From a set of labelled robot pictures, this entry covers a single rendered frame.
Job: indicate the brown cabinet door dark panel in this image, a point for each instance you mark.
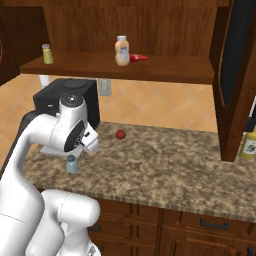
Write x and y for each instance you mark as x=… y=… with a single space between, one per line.
x=235 y=86

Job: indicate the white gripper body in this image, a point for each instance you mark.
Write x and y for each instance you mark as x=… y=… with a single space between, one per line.
x=92 y=141

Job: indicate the brown wooden wall cabinet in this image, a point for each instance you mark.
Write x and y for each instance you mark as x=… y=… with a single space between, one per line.
x=133 y=33

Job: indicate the blue-grey shaker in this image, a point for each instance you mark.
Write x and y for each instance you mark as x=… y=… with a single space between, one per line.
x=72 y=165

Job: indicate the green shaker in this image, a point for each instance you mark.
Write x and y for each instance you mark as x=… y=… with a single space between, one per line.
x=47 y=56

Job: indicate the grey wall socket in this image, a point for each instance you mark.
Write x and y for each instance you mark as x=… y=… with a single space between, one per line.
x=105 y=87

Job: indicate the yellow condiment bottle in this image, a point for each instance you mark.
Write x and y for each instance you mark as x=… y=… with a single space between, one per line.
x=248 y=146

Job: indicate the brown wooden cabinet door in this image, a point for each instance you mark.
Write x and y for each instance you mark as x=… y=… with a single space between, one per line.
x=18 y=36

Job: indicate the red tomato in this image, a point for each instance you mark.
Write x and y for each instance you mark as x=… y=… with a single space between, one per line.
x=120 y=134

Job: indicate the red tube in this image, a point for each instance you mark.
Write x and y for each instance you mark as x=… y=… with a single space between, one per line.
x=137 y=57

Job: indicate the brown wooden drawer front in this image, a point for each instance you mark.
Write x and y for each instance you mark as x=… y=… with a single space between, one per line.
x=126 y=215
x=130 y=245
x=213 y=225
x=206 y=245

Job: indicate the beige condiment bottle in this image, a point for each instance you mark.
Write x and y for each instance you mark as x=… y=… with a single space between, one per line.
x=122 y=51

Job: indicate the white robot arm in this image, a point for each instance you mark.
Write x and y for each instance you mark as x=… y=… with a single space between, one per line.
x=23 y=186

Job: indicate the black coffee machine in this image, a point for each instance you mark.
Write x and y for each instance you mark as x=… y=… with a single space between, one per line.
x=83 y=96

